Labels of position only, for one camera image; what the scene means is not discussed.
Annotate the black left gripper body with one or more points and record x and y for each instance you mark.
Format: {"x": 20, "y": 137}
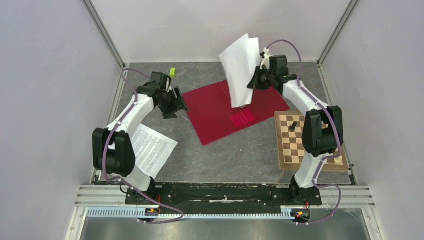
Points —
{"x": 169, "y": 101}

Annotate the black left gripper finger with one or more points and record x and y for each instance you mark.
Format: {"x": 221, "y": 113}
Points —
{"x": 181, "y": 104}
{"x": 169, "y": 115}

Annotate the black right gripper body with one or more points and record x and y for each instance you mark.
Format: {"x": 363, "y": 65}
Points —
{"x": 264, "y": 76}

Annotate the white paper stack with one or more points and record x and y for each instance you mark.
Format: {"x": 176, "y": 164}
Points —
{"x": 239, "y": 62}

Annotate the red clip file folder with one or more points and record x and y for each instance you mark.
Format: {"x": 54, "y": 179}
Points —
{"x": 213, "y": 118}

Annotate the printed text paper sheet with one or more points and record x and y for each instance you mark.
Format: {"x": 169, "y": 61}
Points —
{"x": 152, "y": 150}

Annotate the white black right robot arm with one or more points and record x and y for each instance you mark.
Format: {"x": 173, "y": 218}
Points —
{"x": 320, "y": 135}

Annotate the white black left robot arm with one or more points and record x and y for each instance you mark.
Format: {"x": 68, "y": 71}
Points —
{"x": 128, "y": 151}

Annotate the light green block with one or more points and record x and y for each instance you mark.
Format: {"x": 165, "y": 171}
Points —
{"x": 172, "y": 72}

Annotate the black chess piece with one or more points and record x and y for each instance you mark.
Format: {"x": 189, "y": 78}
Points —
{"x": 293, "y": 126}

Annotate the wooden chessboard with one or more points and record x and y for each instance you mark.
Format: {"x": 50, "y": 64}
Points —
{"x": 290, "y": 147}

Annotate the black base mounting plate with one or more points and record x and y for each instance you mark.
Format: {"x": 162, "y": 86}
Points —
{"x": 174, "y": 193}

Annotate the cream chess pawn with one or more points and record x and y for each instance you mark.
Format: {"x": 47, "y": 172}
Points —
{"x": 338, "y": 160}

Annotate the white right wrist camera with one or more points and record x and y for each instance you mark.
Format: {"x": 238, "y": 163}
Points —
{"x": 265, "y": 55}

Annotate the aluminium frame rail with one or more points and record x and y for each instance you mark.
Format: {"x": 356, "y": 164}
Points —
{"x": 121, "y": 202}

